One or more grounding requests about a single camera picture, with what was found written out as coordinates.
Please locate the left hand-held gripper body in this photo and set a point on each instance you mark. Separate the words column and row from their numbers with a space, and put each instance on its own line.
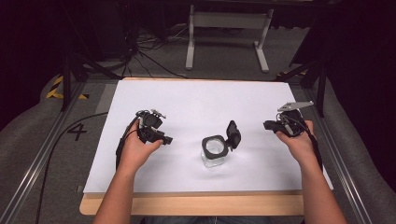
column 150, row 122

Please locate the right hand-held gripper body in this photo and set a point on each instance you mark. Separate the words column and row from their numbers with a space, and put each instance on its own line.
column 291, row 123

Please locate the person's right hand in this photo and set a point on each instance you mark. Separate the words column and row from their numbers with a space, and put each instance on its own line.
column 300, row 146

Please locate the person's left hand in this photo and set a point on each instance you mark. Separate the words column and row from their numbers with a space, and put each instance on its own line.
column 134, row 149

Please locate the clear glass jar black lid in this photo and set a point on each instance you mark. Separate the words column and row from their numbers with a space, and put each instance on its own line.
column 215, row 149

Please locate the white table sheet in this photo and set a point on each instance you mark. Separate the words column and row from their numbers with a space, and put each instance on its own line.
column 202, row 102

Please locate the black tripod stand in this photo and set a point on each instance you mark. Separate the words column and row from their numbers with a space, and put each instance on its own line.
column 317, row 77
column 67, row 77

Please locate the wooden table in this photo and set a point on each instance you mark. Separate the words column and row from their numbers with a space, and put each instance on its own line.
column 199, row 205

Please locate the yellow black hazard tape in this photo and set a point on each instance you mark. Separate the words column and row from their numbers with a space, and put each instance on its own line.
column 55, row 90

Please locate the white metal stand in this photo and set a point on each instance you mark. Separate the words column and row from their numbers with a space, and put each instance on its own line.
column 230, row 21

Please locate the aluminium floor rail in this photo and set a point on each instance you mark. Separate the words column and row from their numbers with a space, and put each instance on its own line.
column 37, row 161
column 345, row 168

